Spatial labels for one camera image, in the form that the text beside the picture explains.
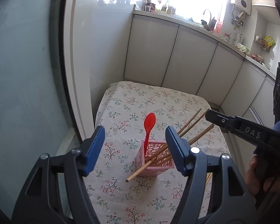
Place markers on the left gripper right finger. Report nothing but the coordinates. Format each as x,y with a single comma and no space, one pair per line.
180,150

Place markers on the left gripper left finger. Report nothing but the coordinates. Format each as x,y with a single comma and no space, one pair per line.
90,150

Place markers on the red plastic spoon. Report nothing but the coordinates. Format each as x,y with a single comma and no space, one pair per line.
149,123

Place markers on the white kitchen cabinets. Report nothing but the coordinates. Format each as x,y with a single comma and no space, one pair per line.
164,51

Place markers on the right hand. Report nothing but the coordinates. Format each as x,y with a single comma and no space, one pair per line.
252,182

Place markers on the pink perforated utensil basket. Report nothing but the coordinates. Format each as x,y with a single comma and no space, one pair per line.
152,169

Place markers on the floral tablecloth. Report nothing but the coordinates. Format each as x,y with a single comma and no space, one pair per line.
144,199

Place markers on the frosted glass door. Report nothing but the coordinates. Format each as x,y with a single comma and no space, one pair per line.
34,114

